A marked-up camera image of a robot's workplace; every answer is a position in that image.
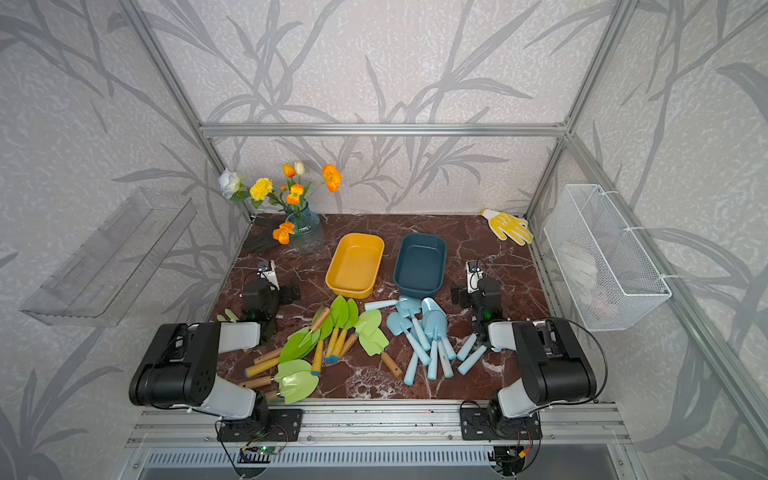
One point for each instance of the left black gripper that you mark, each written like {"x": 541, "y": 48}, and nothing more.
{"x": 287, "y": 298}

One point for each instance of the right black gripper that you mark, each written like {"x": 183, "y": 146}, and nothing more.
{"x": 463, "y": 291}

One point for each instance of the light blue shovel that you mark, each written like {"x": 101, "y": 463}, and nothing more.
{"x": 398, "y": 324}
{"x": 471, "y": 360}
{"x": 406, "y": 306}
{"x": 466, "y": 348}
{"x": 411, "y": 369}
{"x": 433, "y": 342}
{"x": 429, "y": 304}
{"x": 420, "y": 335}

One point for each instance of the green pointed shovel yellow handle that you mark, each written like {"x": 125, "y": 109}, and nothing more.
{"x": 339, "y": 316}

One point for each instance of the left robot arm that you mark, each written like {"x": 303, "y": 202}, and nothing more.
{"x": 179, "y": 371}

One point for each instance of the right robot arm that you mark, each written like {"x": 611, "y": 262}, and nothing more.
{"x": 554, "y": 369}

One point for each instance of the dark teal storage box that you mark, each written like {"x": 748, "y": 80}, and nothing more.
{"x": 420, "y": 266}

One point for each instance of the yellow storage box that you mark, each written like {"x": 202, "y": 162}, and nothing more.
{"x": 354, "y": 267}

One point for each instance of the green hand rake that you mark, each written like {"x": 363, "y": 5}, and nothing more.
{"x": 227, "y": 317}

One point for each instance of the green shovel front upper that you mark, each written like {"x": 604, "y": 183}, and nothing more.
{"x": 283, "y": 370}

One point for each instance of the yellow white work glove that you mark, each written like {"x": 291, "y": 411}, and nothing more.
{"x": 506, "y": 226}

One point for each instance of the glass vase with flowers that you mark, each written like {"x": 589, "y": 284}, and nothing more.
{"x": 301, "y": 227}

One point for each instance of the green shovel front lower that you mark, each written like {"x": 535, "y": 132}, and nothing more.
{"x": 294, "y": 387}

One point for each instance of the green square shovel wooden handle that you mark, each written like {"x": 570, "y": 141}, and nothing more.
{"x": 375, "y": 344}

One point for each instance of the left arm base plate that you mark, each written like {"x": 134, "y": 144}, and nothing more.
{"x": 279, "y": 425}

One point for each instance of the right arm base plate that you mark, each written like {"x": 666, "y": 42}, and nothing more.
{"x": 486, "y": 422}

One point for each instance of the white wire mesh basket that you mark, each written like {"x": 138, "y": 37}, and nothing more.
{"x": 612, "y": 280}

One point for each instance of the clear acrylic wall shelf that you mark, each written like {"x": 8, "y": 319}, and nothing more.
{"x": 100, "y": 282}

